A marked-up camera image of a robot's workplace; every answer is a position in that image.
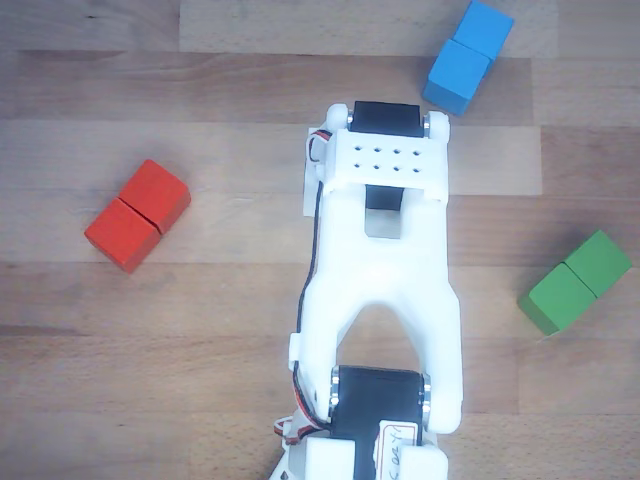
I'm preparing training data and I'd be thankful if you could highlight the long red block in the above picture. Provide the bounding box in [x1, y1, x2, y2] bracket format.
[83, 158, 193, 275]

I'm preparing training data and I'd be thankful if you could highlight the long green block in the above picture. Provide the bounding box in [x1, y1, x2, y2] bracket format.
[517, 229, 634, 337]

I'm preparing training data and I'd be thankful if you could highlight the long blue block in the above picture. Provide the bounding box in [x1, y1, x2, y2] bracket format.
[422, 0, 516, 118]

